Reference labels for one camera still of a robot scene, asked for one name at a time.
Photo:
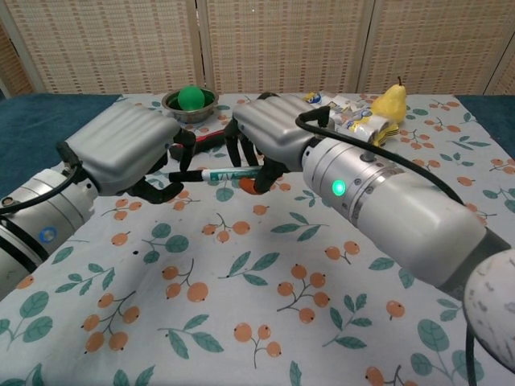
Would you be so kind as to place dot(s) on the black marker cap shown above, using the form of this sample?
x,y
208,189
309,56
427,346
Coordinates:
x,y
191,176

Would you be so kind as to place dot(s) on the stainless steel bowl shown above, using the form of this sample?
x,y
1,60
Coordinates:
x,y
193,116

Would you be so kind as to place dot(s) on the green ball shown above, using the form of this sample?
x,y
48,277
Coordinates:
x,y
191,98

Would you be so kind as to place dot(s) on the white yellow snack packet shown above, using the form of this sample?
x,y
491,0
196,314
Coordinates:
x,y
354,116

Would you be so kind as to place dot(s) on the floral print tablecloth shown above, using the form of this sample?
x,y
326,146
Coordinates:
x,y
241,281

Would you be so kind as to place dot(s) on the woven bamboo screen panel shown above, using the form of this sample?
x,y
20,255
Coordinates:
x,y
281,44
12,68
434,44
108,44
509,86

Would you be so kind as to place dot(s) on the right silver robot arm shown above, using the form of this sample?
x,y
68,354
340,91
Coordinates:
x,y
394,217

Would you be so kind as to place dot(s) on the yellow pear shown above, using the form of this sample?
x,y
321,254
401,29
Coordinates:
x,y
391,104

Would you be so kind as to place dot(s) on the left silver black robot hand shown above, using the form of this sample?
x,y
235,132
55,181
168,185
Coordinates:
x,y
124,144

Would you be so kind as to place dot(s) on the white teal marker pen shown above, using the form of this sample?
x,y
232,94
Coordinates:
x,y
229,174

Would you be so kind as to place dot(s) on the dark blue table cover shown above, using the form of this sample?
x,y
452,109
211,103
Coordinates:
x,y
24,120

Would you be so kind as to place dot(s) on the red black claw hammer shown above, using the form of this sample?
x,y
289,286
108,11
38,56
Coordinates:
x,y
209,138

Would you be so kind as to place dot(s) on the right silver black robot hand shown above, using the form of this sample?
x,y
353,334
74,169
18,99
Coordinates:
x,y
277,124

